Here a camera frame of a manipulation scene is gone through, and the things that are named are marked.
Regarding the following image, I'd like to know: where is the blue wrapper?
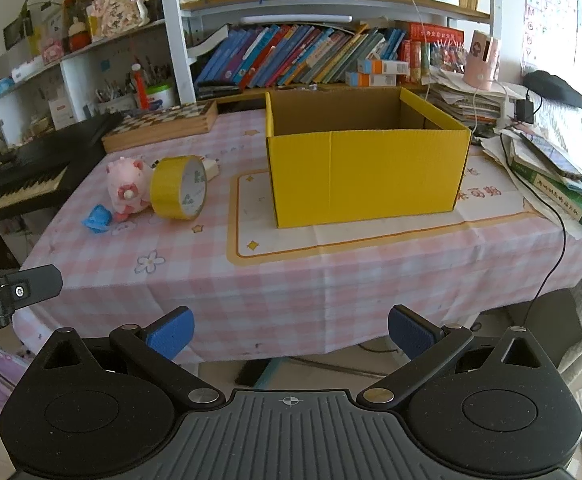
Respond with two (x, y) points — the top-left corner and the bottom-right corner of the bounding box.
(82, 205), (113, 234)

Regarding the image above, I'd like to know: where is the yellow cardboard box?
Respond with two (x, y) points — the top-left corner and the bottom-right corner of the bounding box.
(266, 87), (471, 228)

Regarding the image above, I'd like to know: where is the black power adapter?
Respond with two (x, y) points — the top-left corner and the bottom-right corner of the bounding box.
(514, 99), (536, 125)

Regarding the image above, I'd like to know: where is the yellow tape roll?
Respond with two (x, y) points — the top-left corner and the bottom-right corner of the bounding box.
(150, 155), (207, 221)

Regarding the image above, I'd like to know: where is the orange white medicine box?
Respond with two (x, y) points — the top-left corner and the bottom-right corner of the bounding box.
(357, 60), (410, 76)

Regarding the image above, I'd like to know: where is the pink checkered tablecloth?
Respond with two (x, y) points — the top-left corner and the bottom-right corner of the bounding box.
(14, 110), (582, 362)

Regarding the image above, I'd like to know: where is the white bookshelf unit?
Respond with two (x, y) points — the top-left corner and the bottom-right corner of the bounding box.
(0, 0), (502, 126)

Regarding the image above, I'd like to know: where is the green thick book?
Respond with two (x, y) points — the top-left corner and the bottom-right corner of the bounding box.
(510, 162), (582, 226)

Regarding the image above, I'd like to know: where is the black electronic keyboard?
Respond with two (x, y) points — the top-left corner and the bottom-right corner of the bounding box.
(0, 113), (123, 220)

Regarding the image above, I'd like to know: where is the red white glue bottle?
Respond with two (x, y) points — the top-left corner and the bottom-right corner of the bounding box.
(132, 63), (150, 110)

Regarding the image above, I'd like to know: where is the pink plush pig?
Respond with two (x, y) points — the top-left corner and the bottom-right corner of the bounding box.
(106, 157), (153, 222)

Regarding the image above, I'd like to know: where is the white green lidded jar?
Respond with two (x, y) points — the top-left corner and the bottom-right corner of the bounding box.
(146, 82), (177, 110)

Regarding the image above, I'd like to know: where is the phone on book stack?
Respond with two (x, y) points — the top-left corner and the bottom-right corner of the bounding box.
(520, 132), (582, 180)

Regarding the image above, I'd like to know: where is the black pouch by window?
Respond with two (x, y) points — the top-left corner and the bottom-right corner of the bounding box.
(522, 70), (582, 108)

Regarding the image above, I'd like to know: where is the wooden chess board box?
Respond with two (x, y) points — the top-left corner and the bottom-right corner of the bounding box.
(102, 101), (218, 154)

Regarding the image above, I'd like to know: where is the black cable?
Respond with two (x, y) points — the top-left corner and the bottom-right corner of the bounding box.
(499, 129), (569, 328)

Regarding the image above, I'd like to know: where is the white charger cube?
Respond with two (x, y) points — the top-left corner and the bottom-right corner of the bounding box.
(201, 157), (219, 181)

